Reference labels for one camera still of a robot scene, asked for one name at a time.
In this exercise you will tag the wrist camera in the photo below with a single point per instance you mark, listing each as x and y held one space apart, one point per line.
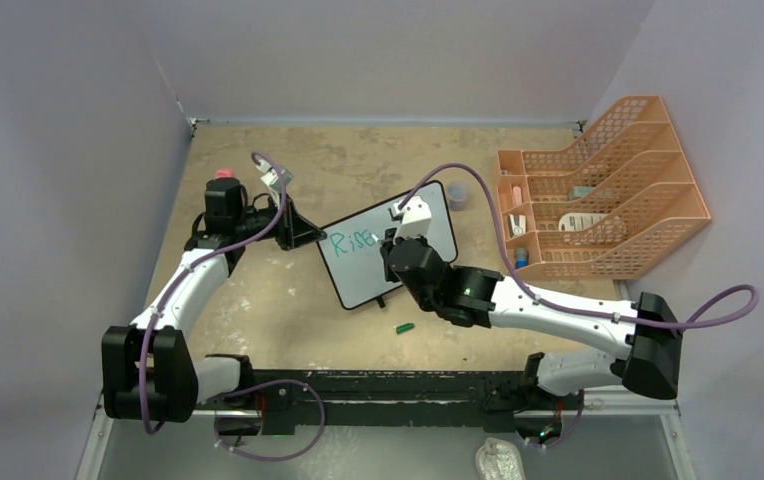
274 180
411 220

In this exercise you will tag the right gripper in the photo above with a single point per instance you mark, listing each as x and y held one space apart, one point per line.
389 240

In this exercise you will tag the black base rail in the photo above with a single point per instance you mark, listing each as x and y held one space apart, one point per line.
494 401

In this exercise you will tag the white stapler in organizer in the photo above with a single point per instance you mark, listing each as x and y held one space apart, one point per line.
517 224

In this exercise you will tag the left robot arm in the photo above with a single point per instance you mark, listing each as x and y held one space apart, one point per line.
148 372

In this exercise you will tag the orange plastic file organizer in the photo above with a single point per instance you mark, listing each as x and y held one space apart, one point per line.
630 165

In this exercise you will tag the aluminium frame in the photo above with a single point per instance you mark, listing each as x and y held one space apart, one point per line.
619 436

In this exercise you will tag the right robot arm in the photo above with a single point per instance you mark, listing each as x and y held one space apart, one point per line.
632 344

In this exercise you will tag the pink cap bottle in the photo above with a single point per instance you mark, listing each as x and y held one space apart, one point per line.
224 173

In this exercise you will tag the green marker cap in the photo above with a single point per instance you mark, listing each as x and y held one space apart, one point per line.
400 329

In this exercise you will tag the white label card in organizer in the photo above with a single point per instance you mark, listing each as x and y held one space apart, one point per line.
580 221

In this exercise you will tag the small whiteboard black frame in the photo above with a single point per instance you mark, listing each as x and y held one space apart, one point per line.
353 259

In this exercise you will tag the clear jar of paperclips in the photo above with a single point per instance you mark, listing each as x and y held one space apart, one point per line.
457 195

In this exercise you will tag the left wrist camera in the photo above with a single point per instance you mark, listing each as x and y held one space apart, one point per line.
274 180

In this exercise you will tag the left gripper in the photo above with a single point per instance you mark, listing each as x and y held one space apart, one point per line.
295 231

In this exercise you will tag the clear plastic bag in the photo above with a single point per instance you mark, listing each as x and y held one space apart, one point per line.
498 459

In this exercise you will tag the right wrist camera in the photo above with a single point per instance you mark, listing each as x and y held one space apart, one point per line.
411 220

